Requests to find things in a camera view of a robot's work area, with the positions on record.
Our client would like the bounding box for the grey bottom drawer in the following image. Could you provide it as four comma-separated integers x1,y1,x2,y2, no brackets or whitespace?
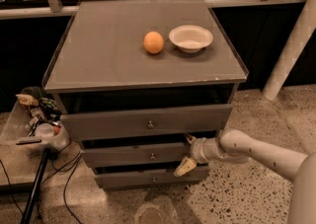
95,166,209,189

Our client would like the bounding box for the white cup in bin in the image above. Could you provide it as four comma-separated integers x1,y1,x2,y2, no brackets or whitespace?
35,123,54,137

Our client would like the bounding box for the black stand pole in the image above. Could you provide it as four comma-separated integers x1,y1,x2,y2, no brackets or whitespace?
20,148,50,224

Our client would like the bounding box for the white diagonal post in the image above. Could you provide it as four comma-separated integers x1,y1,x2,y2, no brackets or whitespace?
262,0,316,101

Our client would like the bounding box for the white bowl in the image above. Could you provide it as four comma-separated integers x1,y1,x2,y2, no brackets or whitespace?
169,25,213,53

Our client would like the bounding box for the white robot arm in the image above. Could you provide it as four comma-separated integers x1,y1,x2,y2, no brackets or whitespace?
174,129,316,224

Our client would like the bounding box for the grey drawer cabinet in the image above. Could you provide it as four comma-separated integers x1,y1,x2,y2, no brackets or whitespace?
43,0,248,176

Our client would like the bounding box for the crumpled snack bag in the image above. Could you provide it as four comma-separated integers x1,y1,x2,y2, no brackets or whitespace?
39,98,61,115

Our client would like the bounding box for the round floor drain cover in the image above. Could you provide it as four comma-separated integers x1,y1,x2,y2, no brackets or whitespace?
137,206,164,224

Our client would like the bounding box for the black floor cable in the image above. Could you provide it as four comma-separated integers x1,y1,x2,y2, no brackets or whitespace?
0,140,83,224

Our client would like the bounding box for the grey drawer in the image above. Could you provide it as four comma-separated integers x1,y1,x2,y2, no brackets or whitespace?
95,166,209,189
61,104,232,141
81,142,191,168

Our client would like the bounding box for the orange fruit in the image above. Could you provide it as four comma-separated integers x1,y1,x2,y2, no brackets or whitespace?
143,32,164,54

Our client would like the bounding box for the grey top drawer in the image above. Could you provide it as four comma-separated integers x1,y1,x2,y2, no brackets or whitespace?
61,104,232,141

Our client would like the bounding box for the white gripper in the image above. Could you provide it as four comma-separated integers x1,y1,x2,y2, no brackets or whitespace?
174,133,214,177

